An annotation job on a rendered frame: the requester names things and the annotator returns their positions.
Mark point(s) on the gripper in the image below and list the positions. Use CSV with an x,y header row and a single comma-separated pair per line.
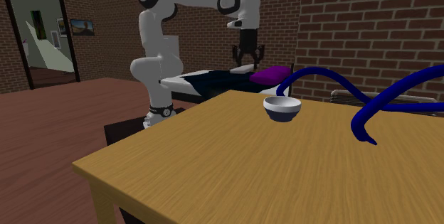
x,y
248,40

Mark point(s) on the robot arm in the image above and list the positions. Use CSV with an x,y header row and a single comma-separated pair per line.
x,y
158,53

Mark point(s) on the purple pillow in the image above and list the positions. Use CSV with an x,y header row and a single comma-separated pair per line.
x,y
270,74

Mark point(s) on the bed with dark blanket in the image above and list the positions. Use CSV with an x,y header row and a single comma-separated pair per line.
x,y
208,83

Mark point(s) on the white and navy bowl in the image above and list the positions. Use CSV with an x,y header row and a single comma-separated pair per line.
x,y
281,108

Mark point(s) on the wooden table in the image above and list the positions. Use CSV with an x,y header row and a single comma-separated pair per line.
x,y
263,167

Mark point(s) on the blue curved tube object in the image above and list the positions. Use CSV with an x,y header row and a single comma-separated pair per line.
x,y
381,102

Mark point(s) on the dark robot stand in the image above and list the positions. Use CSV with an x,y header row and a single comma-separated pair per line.
x,y
119,131

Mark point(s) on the black framed doorway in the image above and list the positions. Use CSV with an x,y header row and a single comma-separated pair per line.
x,y
41,36

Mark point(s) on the framed wall picture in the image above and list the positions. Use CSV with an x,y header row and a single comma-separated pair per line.
x,y
82,27

